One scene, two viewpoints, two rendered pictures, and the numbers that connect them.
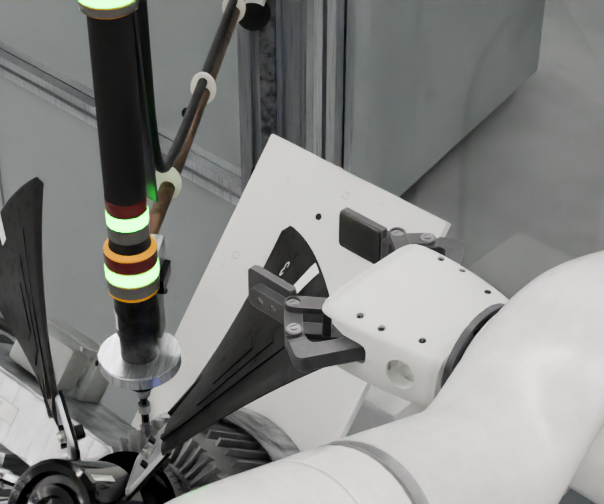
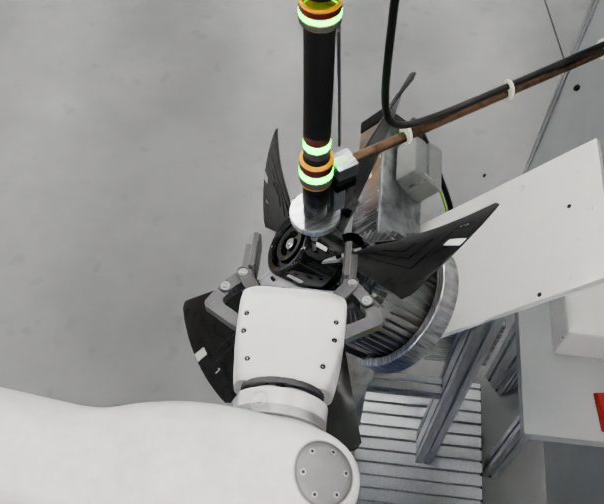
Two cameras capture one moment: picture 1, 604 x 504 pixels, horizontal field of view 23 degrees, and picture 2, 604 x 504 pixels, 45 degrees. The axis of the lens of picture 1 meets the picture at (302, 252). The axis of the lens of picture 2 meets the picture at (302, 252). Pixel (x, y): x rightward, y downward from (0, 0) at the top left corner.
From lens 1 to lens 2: 0.66 m
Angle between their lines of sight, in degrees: 40
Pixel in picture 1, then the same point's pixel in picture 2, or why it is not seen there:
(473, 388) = (100, 427)
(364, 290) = (271, 300)
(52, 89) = not seen: outside the picture
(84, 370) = (417, 182)
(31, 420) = (370, 186)
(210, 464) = not seen: hidden behind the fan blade
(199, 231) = not seen: outside the picture
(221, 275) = (508, 192)
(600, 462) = not seen: outside the picture
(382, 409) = (567, 323)
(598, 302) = (189, 460)
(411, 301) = (276, 331)
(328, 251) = (554, 229)
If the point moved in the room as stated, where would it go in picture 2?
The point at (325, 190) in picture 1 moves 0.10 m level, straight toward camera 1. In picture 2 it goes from (585, 195) to (540, 225)
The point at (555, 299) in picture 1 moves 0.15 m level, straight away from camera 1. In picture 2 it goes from (179, 431) to (373, 350)
